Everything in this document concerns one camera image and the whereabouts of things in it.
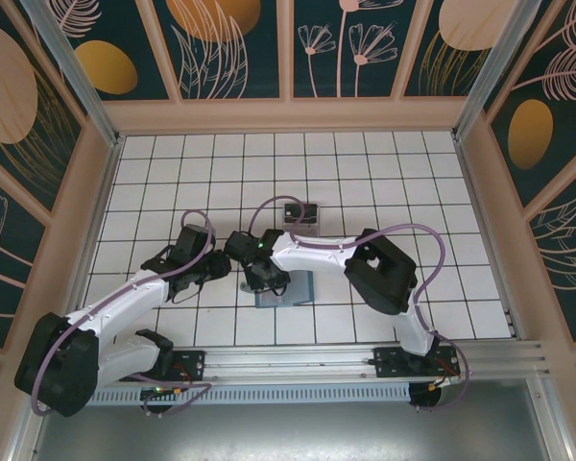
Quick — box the slotted grey cable duct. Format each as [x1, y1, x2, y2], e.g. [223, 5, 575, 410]
[45, 382, 412, 405]

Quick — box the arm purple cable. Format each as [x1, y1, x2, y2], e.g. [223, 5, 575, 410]
[247, 195, 477, 414]
[31, 209, 216, 419]

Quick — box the left gripper thin black wire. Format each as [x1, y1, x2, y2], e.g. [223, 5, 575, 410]
[171, 281, 204, 304]

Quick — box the base red wire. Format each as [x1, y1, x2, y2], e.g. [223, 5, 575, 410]
[431, 357, 463, 391]
[172, 365, 197, 400]

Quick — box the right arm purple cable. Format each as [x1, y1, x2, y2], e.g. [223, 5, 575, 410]
[247, 195, 477, 414]

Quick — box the aluminium frame post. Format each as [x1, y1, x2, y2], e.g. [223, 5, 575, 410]
[21, 0, 122, 146]
[452, 0, 544, 141]

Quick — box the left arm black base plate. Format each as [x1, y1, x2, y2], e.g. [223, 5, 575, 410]
[118, 350, 207, 384]

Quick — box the aluminium mounting rail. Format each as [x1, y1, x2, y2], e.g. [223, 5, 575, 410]
[26, 339, 553, 385]

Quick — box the blue leather card holder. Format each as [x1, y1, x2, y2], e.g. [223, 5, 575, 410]
[240, 269, 314, 309]

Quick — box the left base red wire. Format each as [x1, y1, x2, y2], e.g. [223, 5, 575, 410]
[172, 365, 197, 400]

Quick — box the aluminium table edge strip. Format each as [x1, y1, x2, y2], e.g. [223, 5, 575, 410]
[57, 135, 126, 350]
[454, 136, 527, 340]

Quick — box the right base red wire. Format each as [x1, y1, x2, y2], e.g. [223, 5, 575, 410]
[431, 357, 463, 391]

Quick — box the grey metal sheet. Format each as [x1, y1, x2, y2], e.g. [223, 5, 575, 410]
[26, 376, 563, 461]

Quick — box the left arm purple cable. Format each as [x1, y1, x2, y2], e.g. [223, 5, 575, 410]
[31, 209, 216, 419]

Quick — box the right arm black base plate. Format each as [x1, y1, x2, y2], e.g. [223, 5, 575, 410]
[372, 346, 462, 380]

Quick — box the clear acrylic card stand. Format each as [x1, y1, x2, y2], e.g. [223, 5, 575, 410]
[281, 201, 322, 239]

